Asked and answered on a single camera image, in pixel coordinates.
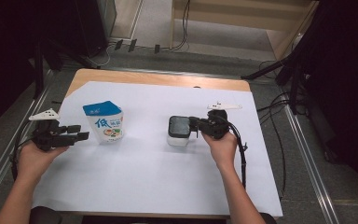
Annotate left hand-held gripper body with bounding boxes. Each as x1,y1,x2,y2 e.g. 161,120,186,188
28,107,77,153

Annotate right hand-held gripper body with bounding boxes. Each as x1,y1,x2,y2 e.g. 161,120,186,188
197,101,243,140

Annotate clear jar with black lid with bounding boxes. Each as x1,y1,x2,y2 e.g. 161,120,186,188
167,115,200,147

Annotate blue and white bag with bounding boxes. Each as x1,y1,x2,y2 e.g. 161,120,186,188
82,100,125,145

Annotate person's right hand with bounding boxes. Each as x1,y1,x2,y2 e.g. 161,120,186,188
201,130,239,171

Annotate person's left hand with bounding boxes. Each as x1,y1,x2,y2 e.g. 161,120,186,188
17,141,70,183

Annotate wooden table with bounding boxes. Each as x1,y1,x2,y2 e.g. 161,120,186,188
31,68,283,220

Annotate black metal stand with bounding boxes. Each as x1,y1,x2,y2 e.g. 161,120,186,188
27,36,101,101

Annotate white paper sheet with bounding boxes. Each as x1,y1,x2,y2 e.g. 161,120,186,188
31,80,283,218

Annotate person's left leg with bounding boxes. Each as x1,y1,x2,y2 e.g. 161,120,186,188
29,205,64,224

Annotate person's leg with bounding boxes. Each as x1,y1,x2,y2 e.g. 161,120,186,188
29,205,64,224
259,213,278,224

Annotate black tripod stand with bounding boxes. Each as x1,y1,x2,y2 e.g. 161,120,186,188
241,46,312,117

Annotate dark cabinet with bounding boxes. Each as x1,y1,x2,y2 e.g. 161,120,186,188
74,0,117,59

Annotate dark curtain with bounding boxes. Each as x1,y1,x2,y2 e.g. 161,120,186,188
0,0,86,138
292,0,358,207

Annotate light wooden shelf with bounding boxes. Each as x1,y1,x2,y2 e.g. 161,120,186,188
170,0,320,61

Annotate person's right leg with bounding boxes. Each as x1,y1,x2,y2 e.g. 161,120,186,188
259,213,278,224

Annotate right hand-held gripper cable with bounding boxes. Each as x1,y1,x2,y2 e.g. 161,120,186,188
227,122,249,190

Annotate metal floor rail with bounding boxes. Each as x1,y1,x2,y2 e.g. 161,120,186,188
283,102,340,224
0,69,53,217

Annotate white floor cable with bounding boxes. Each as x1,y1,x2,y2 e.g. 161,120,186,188
85,42,112,68

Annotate black floor cables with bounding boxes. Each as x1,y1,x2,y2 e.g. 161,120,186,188
255,60,294,201

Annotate hanging black cables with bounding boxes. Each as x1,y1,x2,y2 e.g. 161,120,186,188
170,0,191,51

